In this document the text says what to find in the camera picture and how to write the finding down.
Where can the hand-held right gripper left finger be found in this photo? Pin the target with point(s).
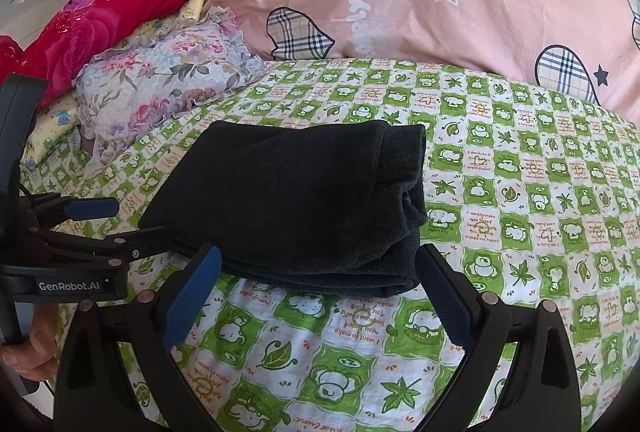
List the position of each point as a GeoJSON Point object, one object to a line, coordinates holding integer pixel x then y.
{"type": "Point", "coordinates": [192, 302]}

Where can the red floral blanket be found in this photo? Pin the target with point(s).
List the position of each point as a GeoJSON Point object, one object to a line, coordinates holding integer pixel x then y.
{"type": "Point", "coordinates": [100, 17]}

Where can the person's left hand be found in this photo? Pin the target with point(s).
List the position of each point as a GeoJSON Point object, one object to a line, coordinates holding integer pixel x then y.
{"type": "Point", "coordinates": [35, 354]}

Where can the green checked bed sheet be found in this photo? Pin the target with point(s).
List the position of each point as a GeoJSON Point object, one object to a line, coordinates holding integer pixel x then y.
{"type": "Point", "coordinates": [500, 212]}

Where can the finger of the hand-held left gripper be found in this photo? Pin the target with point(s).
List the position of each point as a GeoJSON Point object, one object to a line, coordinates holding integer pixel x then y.
{"type": "Point", "coordinates": [92, 208]}
{"type": "Point", "coordinates": [135, 244]}

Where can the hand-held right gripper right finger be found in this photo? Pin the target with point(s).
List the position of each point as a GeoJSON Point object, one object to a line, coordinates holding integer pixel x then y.
{"type": "Point", "coordinates": [452, 307]}

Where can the dark grey pants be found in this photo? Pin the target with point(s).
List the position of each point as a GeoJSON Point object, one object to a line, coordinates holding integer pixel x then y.
{"type": "Point", "coordinates": [300, 202]}

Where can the pale floral ruffled cloth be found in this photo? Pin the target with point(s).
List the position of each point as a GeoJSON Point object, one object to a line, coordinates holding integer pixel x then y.
{"type": "Point", "coordinates": [165, 77]}

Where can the yellow printed cloth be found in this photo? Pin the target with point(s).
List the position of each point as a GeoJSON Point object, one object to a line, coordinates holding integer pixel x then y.
{"type": "Point", "coordinates": [50, 127]}

